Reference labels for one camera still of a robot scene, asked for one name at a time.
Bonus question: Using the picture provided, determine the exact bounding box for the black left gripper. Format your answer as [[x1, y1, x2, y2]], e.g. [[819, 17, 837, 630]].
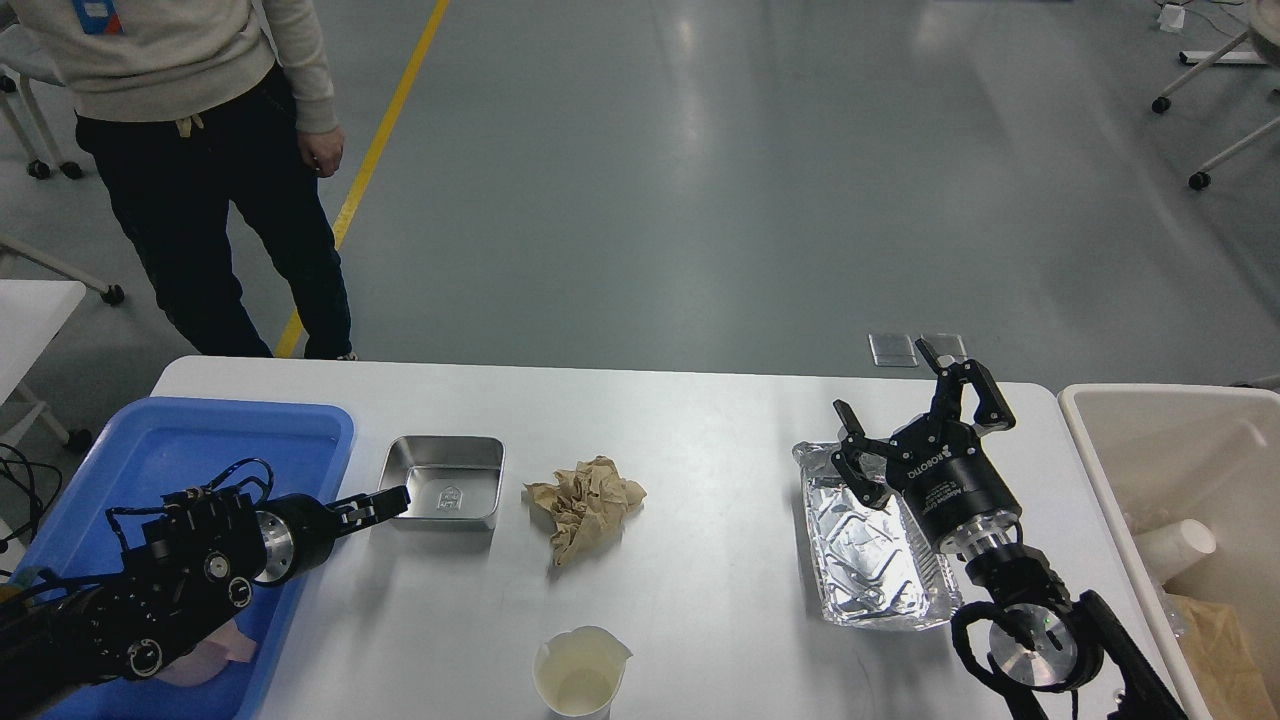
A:
[[255, 486, 411, 587]]

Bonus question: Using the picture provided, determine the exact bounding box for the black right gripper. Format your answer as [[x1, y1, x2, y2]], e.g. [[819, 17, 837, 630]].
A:
[[831, 338, 1023, 556]]

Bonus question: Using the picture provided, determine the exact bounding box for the pink mug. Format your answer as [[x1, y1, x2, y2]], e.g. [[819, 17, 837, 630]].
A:
[[155, 619, 259, 687]]

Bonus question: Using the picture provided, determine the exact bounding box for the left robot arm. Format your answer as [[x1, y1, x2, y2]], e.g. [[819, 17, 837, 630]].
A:
[[3, 464, 411, 719]]

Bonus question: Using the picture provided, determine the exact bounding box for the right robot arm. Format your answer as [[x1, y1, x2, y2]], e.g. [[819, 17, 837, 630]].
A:
[[831, 338, 1185, 719]]

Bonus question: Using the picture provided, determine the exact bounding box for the person's hand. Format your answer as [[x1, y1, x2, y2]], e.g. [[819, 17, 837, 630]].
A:
[[296, 126, 346, 178]]

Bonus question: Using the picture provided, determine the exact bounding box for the square steel tray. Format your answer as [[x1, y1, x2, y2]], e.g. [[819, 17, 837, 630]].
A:
[[379, 436, 506, 530]]

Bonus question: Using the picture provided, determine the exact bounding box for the right floor outlet plate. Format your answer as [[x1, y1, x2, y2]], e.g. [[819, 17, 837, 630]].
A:
[[920, 333, 970, 363]]

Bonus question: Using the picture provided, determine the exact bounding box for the floor outlet plate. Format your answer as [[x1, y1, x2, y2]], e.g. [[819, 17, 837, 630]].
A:
[[867, 333, 919, 368], [920, 333, 970, 363]]

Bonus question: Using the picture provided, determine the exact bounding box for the left floor outlet plate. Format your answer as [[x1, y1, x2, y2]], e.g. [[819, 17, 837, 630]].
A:
[[867, 333, 919, 368]]

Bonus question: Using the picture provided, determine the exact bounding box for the aluminium foil container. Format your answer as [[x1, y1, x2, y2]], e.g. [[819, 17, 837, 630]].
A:
[[792, 441, 963, 632]]

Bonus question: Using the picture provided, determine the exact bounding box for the blue plastic tray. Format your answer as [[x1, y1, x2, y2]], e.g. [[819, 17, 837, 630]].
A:
[[19, 397, 355, 719]]

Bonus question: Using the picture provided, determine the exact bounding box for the beige waste bin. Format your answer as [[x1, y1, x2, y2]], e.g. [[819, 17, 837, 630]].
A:
[[1059, 384, 1279, 719]]

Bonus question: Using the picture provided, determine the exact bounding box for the crumpled brown paper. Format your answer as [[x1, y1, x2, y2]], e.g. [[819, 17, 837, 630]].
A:
[[524, 455, 648, 568]]

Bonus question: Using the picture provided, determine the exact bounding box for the white paper cup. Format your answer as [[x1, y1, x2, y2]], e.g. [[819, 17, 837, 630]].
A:
[[1134, 518, 1219, 585]]

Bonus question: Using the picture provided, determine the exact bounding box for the brown paper bag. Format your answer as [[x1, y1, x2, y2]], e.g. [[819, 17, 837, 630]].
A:
[[1166, 594, 1277, 719]]

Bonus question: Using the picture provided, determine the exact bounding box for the white side table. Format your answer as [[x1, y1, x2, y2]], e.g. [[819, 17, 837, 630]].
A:
[[1, 279, 86, 401]]

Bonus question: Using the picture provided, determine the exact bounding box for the person in dark trousers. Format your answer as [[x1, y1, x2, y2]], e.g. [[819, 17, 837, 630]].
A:
[[12, 1, 356, 360]]

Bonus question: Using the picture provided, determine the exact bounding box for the white chair base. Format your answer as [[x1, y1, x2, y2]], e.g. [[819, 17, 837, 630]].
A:
[[1151, 0, 1280, 192]]

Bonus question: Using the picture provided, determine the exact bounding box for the grey office chair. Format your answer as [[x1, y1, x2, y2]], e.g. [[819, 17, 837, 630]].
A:
[[1, 23, 125, 306]]

